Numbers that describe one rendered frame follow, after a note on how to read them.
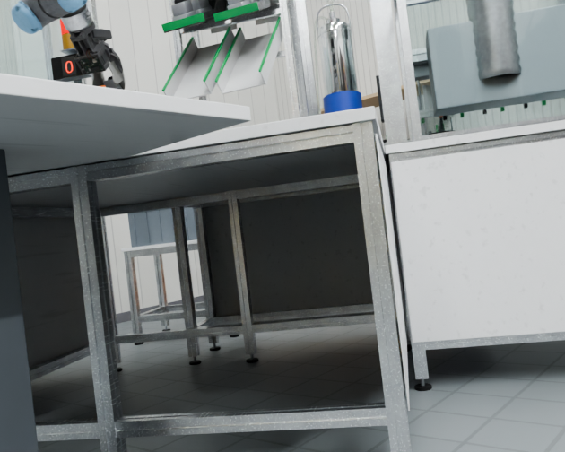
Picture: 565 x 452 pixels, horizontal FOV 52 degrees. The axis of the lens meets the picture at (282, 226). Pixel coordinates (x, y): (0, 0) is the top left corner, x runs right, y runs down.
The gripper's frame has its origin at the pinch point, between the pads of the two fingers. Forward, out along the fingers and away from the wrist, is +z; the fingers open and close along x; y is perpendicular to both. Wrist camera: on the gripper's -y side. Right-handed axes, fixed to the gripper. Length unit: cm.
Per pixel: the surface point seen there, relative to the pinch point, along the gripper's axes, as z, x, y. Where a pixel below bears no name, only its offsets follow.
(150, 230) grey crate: 158, -78, -101
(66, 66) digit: -1.5, -19.9, -14.0
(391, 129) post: 82, 78, -68
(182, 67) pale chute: -1.5, 21.9, -0.4
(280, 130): -1, 53, 36
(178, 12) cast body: -15.9, 25.1, -4.3
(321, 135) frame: 1, 62, 37
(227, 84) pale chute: 0.3, 36.2, 9.8
